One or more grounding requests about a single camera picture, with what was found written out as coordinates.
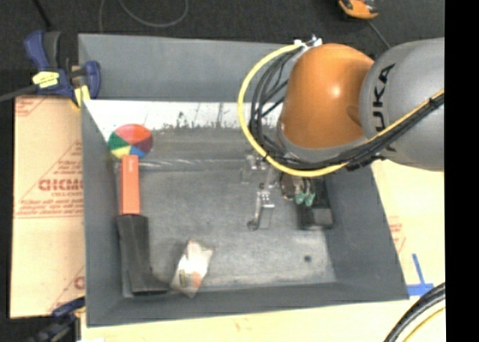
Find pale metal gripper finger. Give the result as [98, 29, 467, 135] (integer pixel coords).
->
[246, 189, 263, 231]
[258, 192, 277, 230]

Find grey metal bin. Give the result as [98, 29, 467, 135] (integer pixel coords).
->
[77, 33, 409, 329]

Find clear plastic packet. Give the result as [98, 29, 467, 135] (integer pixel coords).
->
[169, 239, 215, 299]

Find black bent flat block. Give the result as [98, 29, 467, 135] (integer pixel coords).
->
[115, 214, 170, 296]

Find orange flat block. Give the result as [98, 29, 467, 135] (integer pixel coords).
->
[120, 155, 141, 216]

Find multicoloured ball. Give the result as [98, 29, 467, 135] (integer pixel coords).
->
[108, 123, 154, 161]

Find brown cardboard board, red print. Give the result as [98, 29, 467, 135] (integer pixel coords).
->
[9, 95, 445, 320]

